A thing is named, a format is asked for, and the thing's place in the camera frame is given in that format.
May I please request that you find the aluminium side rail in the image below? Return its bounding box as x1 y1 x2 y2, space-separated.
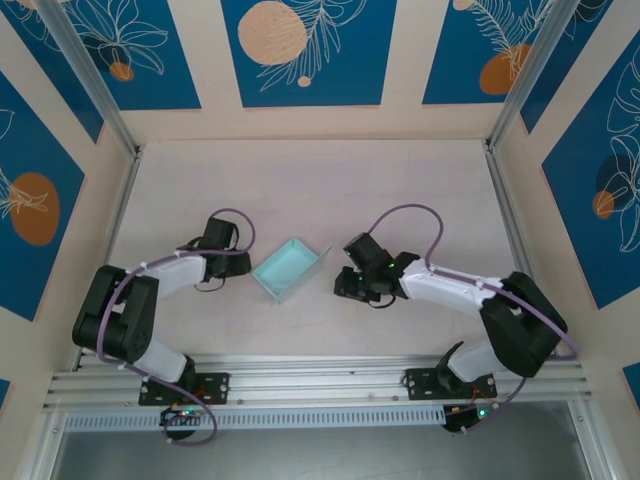
74 144 144 371
483 139 589 371

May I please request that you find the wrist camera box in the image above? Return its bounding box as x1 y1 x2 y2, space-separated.
342 231 392 274
201 216 240 251

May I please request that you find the teal paper box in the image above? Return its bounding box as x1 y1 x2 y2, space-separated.
251 238 335 306

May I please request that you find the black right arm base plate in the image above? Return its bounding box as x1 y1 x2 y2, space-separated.
403 367 499 401

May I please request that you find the blue floral wall panel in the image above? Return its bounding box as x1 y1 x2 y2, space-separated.
221 0 399 109
49 0 203 112
541 47 640 311
422 0 557 106
519 0 640 135
0 0 105 145
0 69 86 322

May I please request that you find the aluminium mounting rail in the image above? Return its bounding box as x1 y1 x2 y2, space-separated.
42 354 594 411

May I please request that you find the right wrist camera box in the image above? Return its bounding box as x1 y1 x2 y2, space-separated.
342 231 392 274

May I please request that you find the white slotted cable duct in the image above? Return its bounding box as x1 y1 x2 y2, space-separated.
64 405 446 431

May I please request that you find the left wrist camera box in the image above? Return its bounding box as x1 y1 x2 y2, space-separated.
201 216 240 251

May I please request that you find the aluminium frame post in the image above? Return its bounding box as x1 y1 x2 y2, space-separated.
487 0 584 151
37 0 141 156

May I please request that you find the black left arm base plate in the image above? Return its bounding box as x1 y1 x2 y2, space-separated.
138 372 231 406

